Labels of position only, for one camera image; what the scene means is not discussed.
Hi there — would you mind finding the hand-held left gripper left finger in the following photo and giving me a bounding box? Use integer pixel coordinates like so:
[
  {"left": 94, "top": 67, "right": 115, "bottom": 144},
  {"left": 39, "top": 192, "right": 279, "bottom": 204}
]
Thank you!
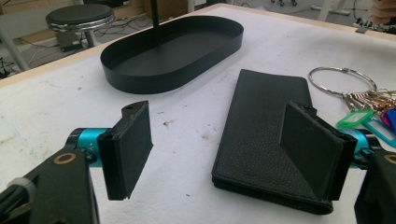
[{"left": 96, "top": 100, "right": 154, "bottom": 201}]

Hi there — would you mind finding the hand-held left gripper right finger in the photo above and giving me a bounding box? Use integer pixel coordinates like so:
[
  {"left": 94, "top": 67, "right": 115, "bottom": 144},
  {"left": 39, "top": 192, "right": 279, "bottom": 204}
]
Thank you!
[{"left": 279, "top": 101, "right": 358, "bottom": 202}]

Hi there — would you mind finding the black leather wallet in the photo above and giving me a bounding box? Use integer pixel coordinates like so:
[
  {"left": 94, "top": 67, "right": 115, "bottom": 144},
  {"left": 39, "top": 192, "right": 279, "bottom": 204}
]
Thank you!
[{"left": 211, "top": 68, "right": 334, "bottom": 216}]

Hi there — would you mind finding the black oval metal tray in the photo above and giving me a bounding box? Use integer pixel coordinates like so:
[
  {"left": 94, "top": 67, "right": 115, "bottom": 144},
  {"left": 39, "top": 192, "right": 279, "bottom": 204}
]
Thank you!
[{"left": 100, "top": 15, "right": 245, "bottom": 95}]

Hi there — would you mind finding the green key tag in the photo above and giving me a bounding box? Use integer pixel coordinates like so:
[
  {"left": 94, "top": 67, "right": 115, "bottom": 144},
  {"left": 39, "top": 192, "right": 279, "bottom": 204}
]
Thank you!
[{"left": 335, "top": 108, "right": 375, "bottom": 129}]

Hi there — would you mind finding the light blue key tag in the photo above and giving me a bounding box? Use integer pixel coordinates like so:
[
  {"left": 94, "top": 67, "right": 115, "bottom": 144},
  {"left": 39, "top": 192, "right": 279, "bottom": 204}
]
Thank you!
[{"left": 361, "top": 117, "right": 396, "bottom": 149}]

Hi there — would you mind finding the magenta key tag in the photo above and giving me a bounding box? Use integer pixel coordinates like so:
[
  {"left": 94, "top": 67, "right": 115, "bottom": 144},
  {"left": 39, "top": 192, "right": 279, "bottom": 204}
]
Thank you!
[{"left": 379, "top": 111, "right": 392, "bottom": 129}]

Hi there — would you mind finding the bunch of metal key clasps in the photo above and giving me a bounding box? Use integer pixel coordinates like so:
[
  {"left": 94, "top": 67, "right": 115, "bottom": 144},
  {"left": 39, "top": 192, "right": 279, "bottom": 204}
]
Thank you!
[{"left": 342, "top": 89, "right": 396, "bottom": 113}]

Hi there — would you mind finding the dark blue key tag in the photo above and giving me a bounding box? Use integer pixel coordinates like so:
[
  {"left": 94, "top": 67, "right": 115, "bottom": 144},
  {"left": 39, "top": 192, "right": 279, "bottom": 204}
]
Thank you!
[{"left": 386, "top": 107, "right": 396, "bottom": 132}]

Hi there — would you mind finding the black upright pole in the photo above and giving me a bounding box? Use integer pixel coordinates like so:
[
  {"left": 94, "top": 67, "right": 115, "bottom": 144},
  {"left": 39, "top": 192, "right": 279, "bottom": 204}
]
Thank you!
[{"left": 150, "top": 0, "right": 161, "bottom": 32}]

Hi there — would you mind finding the round black stool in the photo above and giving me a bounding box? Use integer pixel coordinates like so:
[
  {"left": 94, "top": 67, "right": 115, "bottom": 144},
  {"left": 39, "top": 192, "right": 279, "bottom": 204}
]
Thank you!
[{"left": 45, "top": 3, "right": 116, "bottom": 52}]

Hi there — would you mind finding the large silver key ring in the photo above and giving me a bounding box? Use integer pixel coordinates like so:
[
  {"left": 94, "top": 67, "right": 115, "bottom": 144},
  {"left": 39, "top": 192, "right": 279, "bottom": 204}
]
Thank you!
[{"left": 307, "top": 66, "right": 378, "bottom": 97}]

